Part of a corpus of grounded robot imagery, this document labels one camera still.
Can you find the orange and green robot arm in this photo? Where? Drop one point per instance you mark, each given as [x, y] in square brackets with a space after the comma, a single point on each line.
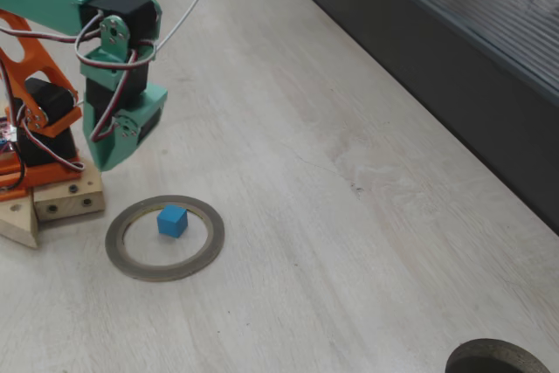
[43, 10]

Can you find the green gripper, black servo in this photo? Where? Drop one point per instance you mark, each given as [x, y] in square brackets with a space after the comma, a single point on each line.
[114, 148]

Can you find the blue cube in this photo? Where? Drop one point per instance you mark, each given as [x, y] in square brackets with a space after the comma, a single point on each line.
[172, 222]

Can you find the light wooden plank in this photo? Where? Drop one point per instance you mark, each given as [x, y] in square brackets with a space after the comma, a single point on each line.
[17, 224]

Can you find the wooden base block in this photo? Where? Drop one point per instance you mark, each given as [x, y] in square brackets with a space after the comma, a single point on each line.
[65, 209]

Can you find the grey desk partition screen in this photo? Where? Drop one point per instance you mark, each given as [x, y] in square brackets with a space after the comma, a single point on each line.
[436, 41]

